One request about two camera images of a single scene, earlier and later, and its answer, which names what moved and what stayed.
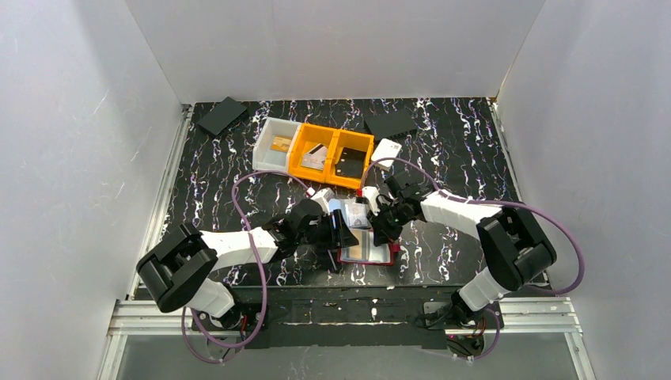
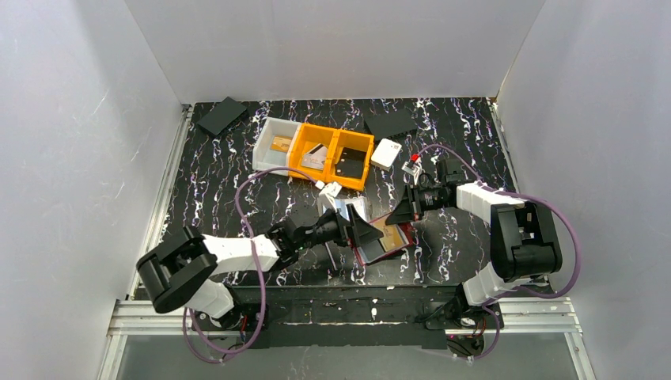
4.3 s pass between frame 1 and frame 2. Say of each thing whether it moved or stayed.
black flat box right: stayed
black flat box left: stayed
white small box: stayed
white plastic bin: stayed
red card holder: moved
